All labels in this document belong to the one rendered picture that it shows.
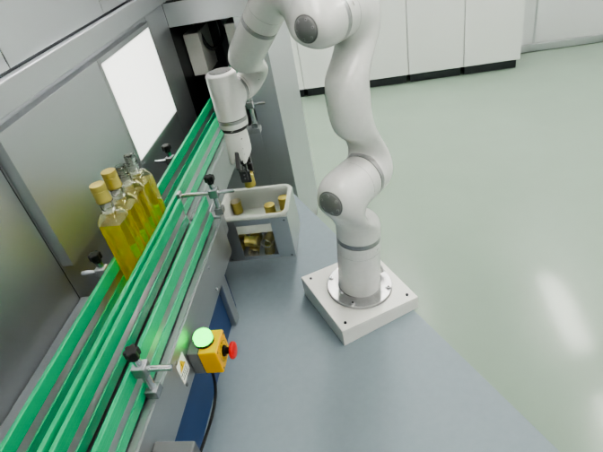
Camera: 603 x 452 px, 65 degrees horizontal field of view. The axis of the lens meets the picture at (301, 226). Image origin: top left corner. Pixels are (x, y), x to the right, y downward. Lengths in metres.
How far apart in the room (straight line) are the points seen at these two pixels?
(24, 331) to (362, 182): 0.80
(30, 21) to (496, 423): 1.40
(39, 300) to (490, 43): 4.54
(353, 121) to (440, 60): 3.97
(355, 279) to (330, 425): 0.38
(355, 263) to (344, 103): 0.44
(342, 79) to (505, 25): 4.08
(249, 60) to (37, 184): 0.55
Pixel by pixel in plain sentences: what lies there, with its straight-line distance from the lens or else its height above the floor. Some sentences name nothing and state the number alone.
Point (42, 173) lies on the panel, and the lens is 1.20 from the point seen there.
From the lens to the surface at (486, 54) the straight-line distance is 5.11.
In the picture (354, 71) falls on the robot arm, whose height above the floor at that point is 1.45.
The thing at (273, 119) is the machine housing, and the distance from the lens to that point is 2.16.
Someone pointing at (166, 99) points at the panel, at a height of 1.23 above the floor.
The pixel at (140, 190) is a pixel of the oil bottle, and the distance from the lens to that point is 1.25.
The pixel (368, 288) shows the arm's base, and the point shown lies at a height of 0.85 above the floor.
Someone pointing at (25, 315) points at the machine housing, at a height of 1.15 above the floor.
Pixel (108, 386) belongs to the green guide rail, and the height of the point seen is 1.08.
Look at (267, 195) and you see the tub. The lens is 1.57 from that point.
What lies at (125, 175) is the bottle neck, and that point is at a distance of 1.24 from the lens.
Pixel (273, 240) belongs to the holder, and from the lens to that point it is 1.48.
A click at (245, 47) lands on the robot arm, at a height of 1.50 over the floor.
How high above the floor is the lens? 1.79
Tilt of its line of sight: 35 degrees down
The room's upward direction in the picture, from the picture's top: 12 degrees counter-clockwise
